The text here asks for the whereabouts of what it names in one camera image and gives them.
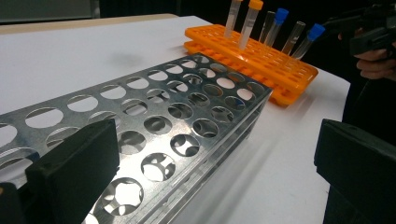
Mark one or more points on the orange cap test tube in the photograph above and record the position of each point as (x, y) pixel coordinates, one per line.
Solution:
(232, 21)
(249, 28)

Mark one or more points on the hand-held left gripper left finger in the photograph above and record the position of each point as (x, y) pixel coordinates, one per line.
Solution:
(74, 168)

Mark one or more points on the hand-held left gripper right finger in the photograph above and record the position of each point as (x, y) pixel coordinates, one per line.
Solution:
(358, 161)

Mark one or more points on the white table board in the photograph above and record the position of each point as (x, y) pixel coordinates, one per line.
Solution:
(62, 56)

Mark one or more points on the orange test tube rack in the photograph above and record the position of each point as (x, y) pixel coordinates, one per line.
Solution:
(264, 62)

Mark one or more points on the metal test tube rack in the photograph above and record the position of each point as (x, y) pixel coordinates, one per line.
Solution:
(162, 109)

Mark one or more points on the blue cap test tube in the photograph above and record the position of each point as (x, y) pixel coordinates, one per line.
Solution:
(316, 31)
(281, 15)

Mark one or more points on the clear test tube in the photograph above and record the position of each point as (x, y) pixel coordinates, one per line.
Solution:
(267, 26)
(294, 37)

